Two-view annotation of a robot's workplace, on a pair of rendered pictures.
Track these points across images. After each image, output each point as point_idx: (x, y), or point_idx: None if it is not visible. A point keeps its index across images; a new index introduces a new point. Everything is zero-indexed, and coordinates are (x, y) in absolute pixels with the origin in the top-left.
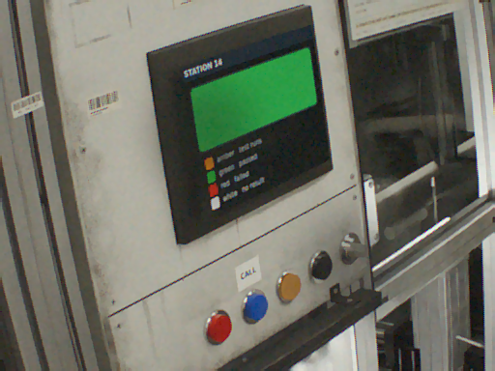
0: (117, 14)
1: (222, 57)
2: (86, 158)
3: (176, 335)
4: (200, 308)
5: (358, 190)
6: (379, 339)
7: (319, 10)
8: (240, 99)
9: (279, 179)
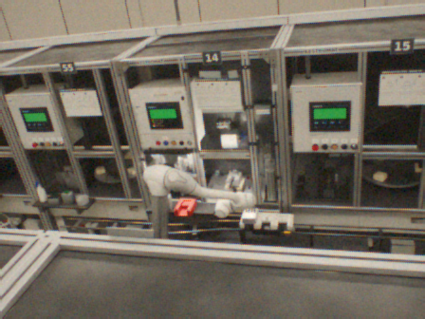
0: (139, 96)
1: (156, 106)
2: (135, 113)
3: (150, 140)
4: (155, 139)
5: (192, 134)
6: None
7: (183, 103)
8: (158, 113)
9: (167, 126)
